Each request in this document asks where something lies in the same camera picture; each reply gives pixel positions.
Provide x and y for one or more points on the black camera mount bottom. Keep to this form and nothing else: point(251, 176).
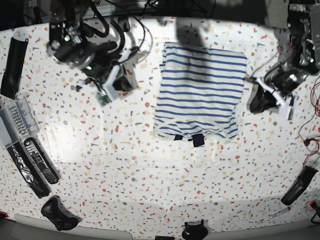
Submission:
point(194, 230)

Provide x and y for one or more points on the black foil packet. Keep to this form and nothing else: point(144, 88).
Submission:
point(28, 171)

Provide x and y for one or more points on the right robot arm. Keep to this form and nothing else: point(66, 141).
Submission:
point(81, 38)

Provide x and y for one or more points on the black remote control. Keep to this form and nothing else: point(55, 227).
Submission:
point(41, 160)

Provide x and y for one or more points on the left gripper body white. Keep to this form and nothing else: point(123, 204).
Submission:
point(284, 107)

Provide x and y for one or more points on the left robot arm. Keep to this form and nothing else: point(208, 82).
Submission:
point(291, 69)

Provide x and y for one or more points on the black clip top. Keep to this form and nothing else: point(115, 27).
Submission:
point(126, 25)

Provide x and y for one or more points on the black game controller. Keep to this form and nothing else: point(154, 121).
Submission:
point(52, 211)

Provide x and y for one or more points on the black tube left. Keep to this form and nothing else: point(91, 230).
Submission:
point(13, 69)

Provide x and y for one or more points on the black handheld device right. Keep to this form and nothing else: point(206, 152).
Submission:
point(299, 186)

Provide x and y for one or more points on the blue striped white t-shirt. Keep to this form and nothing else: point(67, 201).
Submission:
point(199, 91)

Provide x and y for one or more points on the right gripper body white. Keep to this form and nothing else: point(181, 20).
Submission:
point(107, 92)

